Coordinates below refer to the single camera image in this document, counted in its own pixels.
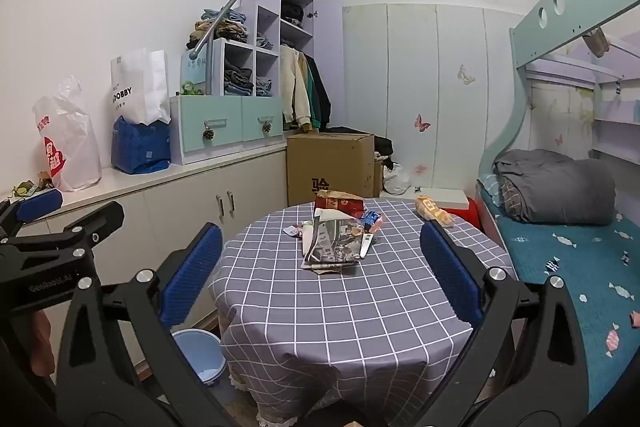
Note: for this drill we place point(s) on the pile of folded clothes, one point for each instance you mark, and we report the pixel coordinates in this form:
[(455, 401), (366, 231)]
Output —
[(220, 27)]

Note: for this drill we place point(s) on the white board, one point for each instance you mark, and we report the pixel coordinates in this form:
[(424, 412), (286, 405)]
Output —
[(445, 196)]

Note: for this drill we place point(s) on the cream jacket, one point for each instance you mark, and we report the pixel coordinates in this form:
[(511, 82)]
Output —
[(295, 89)]

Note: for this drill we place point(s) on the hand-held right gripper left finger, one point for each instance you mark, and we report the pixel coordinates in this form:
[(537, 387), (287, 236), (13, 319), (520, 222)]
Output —
[(192, 272)]

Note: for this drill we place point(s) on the grey checked tablecloth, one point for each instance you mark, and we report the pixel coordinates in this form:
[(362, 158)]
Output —
[(325, 322)]

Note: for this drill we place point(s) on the red plastic stool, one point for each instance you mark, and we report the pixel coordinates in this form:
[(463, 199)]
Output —
[(462, 213)]

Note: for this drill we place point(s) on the blue plaid pillow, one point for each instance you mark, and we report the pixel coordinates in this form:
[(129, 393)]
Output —
[(491, 187)]

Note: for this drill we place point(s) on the person's left hand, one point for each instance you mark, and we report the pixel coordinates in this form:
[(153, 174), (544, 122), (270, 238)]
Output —
[(42, 342)]

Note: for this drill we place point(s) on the pink flower sticker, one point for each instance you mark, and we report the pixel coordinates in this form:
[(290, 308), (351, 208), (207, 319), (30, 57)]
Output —
[(420, 168)]

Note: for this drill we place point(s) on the white wardrobe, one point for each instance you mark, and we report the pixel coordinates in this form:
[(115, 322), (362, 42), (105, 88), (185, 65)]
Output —
[(435, 57)]

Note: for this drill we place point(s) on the purple wardrobe door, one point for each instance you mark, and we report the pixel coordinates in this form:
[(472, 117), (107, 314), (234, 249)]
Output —
[(327, 37)]

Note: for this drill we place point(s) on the large cardboard box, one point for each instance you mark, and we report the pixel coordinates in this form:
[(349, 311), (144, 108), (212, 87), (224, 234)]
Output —
[(330, 167)]

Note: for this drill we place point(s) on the brown item on bunk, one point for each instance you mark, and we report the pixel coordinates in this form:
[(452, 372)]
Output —
[(597, 42)]

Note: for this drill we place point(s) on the mint sign panel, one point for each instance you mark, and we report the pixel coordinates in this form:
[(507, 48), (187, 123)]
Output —
[(197, 67)]

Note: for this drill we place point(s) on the blue plastic wastebasket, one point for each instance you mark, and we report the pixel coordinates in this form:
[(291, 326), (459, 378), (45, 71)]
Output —
[(197, 354)]

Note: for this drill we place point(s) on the pale butterfly sticker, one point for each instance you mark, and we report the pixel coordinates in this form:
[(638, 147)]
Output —
[(466, 75)]

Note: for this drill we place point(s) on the grey quilt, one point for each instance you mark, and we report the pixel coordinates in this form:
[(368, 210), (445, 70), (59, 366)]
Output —
[(555, 187)]

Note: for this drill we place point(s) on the purple stair shelf cabinet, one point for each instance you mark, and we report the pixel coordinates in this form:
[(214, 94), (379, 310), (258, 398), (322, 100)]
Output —
[(267, 27)]

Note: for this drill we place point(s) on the silver foil bag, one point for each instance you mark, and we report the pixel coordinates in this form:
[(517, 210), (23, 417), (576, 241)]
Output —
[(332, 242)]

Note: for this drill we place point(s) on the green plant ornament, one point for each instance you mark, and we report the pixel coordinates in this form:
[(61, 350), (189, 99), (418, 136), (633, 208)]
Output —
[(190, 88)]

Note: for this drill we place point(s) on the teal candy print bedsheet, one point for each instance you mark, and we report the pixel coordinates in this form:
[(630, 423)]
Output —
[(565, 267)]

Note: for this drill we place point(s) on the dark folded clothes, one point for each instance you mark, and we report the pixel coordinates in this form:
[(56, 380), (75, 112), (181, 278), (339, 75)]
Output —
[(237, 78)]

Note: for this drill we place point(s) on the white plastic bag red print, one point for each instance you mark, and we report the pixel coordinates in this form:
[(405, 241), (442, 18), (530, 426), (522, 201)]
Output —
[(67, 142)]

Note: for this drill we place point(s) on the small white wrapper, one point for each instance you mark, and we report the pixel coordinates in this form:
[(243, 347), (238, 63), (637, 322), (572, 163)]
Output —
[(292, 230)]

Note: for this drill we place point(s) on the mint drawer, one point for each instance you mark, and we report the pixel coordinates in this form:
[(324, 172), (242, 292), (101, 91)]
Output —
[(262, 117), (210, 122)]

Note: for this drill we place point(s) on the white paper bag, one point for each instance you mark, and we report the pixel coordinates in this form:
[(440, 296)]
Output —
[(140, 82)]

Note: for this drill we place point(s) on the crumpled white plastic bag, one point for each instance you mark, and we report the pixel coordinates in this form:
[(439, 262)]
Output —
[(397, 180)]

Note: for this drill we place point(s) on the grey folded clothes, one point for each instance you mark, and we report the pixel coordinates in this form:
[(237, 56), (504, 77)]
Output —
[(265, 42)]

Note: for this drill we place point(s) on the folded jeans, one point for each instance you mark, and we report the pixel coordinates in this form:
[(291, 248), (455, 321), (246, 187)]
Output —
[(264, 87)]

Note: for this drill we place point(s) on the blue woven bag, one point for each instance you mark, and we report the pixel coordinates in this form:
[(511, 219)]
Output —
[(140, 149)]

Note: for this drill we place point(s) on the black clothing heap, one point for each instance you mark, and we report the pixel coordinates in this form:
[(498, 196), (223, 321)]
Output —
[(382, 145)]

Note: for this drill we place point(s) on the red fabric item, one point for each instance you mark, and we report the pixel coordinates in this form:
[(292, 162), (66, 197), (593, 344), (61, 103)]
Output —
[(337, 203)]

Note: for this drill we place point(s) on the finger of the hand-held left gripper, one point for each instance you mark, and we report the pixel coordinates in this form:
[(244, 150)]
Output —
[(100, 219), (40, 205)]

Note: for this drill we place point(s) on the small blue packet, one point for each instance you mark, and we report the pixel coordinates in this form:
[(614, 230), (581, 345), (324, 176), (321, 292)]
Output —
[(372, 220)]

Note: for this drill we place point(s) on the green and brown small clutter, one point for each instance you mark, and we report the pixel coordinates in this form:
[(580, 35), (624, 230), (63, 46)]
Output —
[(25, 190)]

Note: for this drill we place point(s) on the pine cone ornament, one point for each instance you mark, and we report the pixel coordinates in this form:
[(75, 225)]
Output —
[(208, 134), (266, 127)]

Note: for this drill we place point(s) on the black jacket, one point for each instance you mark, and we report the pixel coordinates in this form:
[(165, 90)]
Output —
[(321, 99)]

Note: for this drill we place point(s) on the black folded clothes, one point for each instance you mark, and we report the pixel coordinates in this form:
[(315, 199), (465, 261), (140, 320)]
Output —
[(292, 13)]

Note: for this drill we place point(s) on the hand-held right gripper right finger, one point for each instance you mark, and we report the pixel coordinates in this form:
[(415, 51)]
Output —
[(450, 272)]

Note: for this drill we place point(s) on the orange snack packet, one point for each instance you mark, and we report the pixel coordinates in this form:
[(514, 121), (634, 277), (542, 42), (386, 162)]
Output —
[(435, 209)]

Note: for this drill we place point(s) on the pink butterfly sticker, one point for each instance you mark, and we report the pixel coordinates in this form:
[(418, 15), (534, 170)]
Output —
[(421, 123)]

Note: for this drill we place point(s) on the mint bunk bed frame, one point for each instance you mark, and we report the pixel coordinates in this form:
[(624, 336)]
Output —
[(560, 7)]

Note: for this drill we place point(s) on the green jacket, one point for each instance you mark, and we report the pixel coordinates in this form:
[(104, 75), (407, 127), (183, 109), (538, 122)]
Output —
[(311, 92)]

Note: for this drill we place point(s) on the long white low cabinet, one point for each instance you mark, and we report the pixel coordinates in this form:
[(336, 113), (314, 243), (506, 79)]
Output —
[(175, 202)]

